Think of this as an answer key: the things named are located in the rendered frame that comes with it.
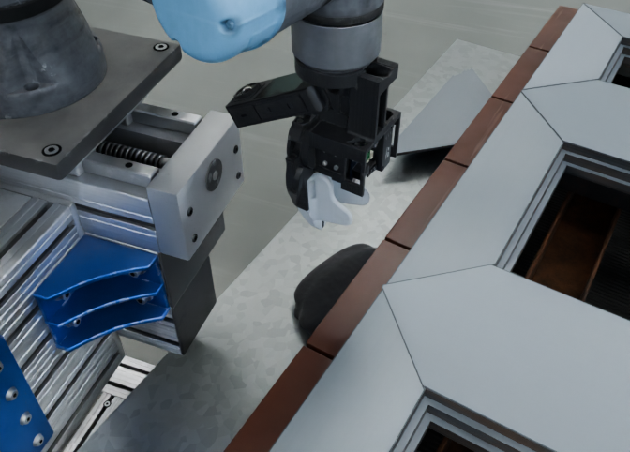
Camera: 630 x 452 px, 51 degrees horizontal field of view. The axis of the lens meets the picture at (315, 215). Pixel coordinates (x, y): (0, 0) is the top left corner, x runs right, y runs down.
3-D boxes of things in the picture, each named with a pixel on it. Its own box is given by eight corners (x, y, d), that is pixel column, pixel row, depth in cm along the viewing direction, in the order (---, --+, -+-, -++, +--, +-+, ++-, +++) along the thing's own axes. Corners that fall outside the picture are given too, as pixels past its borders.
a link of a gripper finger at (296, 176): (300, 219, 66) (298, 148, 60) (287, 214, 66) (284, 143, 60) (324, 192, 69) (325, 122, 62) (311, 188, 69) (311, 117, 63)
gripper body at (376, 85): (360, 204, 61) (367, 91, 52) (281, 173, 64) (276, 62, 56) (397, 159, 65) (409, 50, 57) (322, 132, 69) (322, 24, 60)
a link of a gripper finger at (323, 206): (344, 262, 68) (347, 193, 62) (295, 240, 70) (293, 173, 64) (359, 243, 70) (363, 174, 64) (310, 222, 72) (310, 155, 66)
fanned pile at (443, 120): (527, 85, 132) (532, 67, 129) (448, 200, 107) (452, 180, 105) (469, 68, 136) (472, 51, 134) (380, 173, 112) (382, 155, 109)
